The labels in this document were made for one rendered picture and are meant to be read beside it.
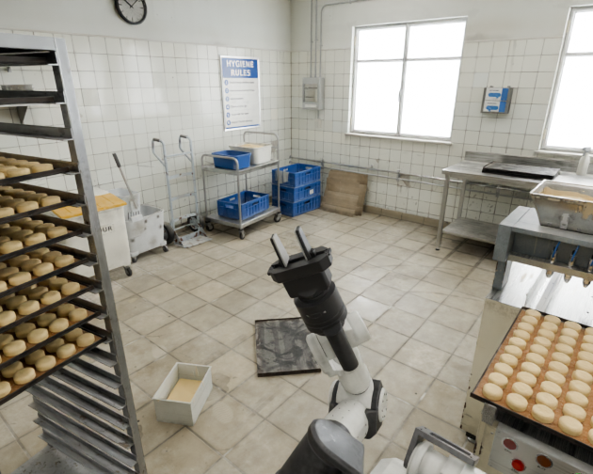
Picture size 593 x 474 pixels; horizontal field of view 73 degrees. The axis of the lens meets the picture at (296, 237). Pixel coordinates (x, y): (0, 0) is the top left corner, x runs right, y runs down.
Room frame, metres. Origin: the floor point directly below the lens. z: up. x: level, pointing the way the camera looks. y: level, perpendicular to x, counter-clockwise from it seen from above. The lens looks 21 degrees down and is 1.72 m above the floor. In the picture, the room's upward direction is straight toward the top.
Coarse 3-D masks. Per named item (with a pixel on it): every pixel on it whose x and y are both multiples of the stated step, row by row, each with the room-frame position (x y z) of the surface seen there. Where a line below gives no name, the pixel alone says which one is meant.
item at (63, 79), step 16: (64, 48) 1.10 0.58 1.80; (64, 64) 1.09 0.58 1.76; (64, 80) 1.08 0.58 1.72; (64, 112) 1.08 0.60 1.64; (80, 128) 1.10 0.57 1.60; (80, 144) 1.09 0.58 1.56; (80, 160) 1.08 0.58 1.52; (80, 176) 1.08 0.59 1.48; (80, 192) 1.08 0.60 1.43; (96, 208) 1.10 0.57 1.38; (96, 224) 1.09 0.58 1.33; (96, 240) 1.08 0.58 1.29; (96, 272) 1.08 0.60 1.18; (112, 304) 1.09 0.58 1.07; (112, 320) 1.08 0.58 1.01; (112, 352) 1.08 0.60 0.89; (128, 384) 1.10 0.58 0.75; (128, 400) 1.08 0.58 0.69; (128, 416) 1.08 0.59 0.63; (128, 432) 1.09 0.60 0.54; (144, 464) 1.10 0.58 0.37
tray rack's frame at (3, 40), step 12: (0, 36) 0.97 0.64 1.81; (12, 36) 0.99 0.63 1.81; (24, 36) 1.02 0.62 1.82; (36, 36) 1.04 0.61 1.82; (0, 48) 1.19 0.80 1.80; (12, 48) 1.00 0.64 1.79; (24, 48) 1.01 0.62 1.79; (36, 48) 1.03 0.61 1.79; (48, 48) 1.06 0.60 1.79; (36, 384) 1.37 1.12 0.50; (48, 444) 1.37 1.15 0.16; (36, 456) 1.31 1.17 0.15; (48, 456) 1.31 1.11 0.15; (60, 456) 1.31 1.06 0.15; (24, 468) 1.25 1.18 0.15; (36, 468) 1.25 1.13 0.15; (48, 468) 1.25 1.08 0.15; (60, 468) 1.25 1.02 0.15; (72, 468) 1.25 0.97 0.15; (84, 468) 1.25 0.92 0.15
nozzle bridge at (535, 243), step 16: (528, 208) 1.74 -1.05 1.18; (512, 224) 1.52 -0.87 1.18; (528, 224) 1.52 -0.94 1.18; (496, 240) 1.53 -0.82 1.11; (512, 240) 1.55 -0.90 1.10; (528, 240) 1.53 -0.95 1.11; (544, 240) 1.49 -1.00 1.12; (560, 240) 1.39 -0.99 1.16; (576, 240) 1.36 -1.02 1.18; (592, 240) 1.35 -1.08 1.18; (496, 256) 1.52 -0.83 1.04; (512, 256) 1.51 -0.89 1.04; (528, 256) 1.50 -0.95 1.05; (544, 256) 1.49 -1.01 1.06; (560, 256) 1.45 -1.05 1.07; (496, 272) 1.61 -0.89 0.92; (560, 272) 1.40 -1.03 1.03; (576, 272) 1.37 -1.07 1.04; (592, 272) 1.36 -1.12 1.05; (496, 288) 1.60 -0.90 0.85
